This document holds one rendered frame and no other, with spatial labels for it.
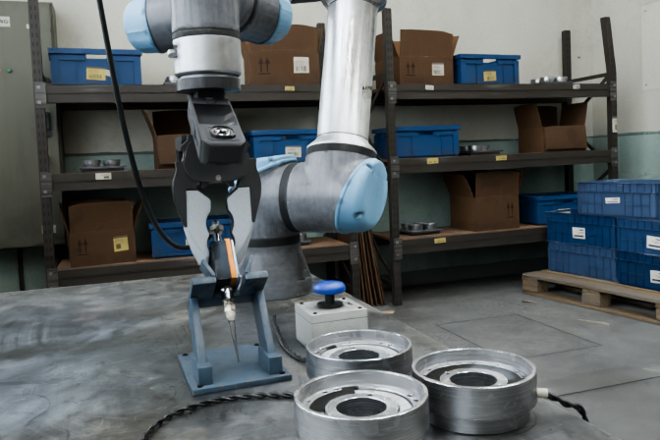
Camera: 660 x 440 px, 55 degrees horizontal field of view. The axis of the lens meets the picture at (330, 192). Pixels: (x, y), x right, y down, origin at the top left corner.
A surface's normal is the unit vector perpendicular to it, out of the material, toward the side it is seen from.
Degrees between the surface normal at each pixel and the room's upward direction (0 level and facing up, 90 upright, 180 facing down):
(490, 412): 90
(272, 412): 0
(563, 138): 87
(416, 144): 90
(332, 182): 70
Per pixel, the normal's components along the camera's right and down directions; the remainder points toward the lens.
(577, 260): -0.89, 0.06
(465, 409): -0.35, 0.07
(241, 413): -0.04, -1.00
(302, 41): 0.29, 0.07
